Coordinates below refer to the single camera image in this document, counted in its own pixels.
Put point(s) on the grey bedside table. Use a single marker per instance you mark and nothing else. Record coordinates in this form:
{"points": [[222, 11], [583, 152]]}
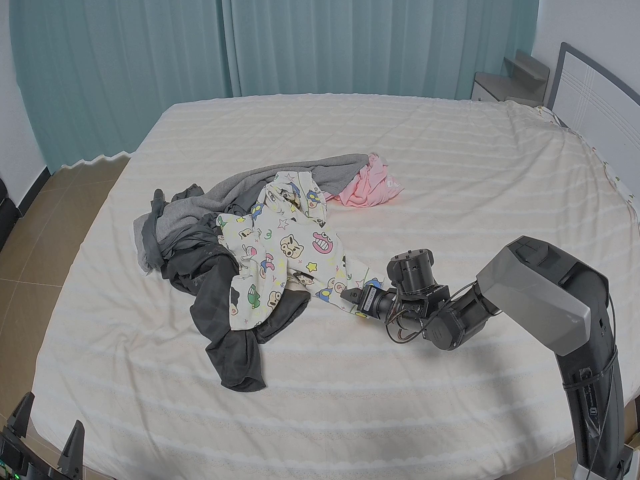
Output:
{"points": [[492, 87]]}

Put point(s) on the pink garment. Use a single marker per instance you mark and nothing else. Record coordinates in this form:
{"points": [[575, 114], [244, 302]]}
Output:
{"points": [[365, 188]]}

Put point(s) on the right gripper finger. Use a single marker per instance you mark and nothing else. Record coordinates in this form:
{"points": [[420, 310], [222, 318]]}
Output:
{"points": [[356, 298]]}

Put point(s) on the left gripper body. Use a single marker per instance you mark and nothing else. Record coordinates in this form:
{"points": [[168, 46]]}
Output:
{"points": [[20, 460]]}

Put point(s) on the white printed pillow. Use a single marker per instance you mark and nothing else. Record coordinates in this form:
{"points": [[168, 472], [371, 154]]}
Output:
{"points": [[620, 183]]}

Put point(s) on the dark grey garment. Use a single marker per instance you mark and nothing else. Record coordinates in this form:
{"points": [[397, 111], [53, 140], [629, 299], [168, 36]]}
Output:
{"points": [[225, 328]]}

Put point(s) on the black furniture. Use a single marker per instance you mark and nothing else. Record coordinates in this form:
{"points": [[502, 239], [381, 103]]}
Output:
{"points": [[9, 213]]}

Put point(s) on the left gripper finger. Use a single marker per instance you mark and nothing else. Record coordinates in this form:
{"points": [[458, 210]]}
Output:
{"points": [[22, 418], [72, 450]]}

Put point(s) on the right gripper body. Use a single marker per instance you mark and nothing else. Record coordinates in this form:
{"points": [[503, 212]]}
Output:
{"points": [[380, 304]]}

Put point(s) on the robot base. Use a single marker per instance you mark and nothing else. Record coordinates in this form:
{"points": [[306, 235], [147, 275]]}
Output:
{"points": [[587, 472]]}

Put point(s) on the bed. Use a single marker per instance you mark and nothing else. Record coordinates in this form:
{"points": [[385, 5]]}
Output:
{"points": [[350, 168]]}

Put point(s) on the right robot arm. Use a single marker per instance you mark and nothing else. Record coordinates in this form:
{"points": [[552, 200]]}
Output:
{"points": [[540, 293]]}

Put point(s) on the white printed pyjama top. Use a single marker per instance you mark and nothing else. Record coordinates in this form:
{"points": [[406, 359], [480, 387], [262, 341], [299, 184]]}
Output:
{"points": [[300, 248]]}

